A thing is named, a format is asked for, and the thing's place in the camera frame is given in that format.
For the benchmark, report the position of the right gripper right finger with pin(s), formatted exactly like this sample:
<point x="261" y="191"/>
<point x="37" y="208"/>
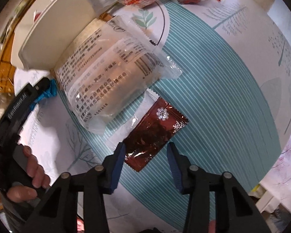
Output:
<point x="235" y="210"/>

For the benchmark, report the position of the white plastic storage bin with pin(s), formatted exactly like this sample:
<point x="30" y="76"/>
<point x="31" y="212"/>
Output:
<point x="39" y="45"/>

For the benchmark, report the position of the wooden desk with drawers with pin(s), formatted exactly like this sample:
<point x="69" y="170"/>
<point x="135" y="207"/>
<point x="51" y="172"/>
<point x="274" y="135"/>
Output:
<point x="7" y="70"/>

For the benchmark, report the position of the blue candy wrapper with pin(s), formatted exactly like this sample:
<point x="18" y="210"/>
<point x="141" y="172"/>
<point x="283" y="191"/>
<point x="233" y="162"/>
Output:
<point x="49" y="93"/>

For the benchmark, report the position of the red apple snack packet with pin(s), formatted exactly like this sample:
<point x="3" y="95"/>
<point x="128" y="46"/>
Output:
<point x="36" y="15"/>

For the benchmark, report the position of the person's left hand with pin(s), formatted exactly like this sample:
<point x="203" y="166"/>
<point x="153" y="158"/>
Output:
<point x="19" y="194"/>

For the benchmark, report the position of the dark red snowflake packet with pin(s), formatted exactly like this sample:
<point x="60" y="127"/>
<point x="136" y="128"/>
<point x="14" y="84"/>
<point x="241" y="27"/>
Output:
<point x="152" y="125"/>

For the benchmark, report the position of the clear pastry packet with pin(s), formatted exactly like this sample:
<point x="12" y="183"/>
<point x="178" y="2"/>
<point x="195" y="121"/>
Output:
<point x="97" y="101"/>
<point x="116" y="35"/>

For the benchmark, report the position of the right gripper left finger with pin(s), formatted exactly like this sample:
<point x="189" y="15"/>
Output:
<point x="57" y="210"/>

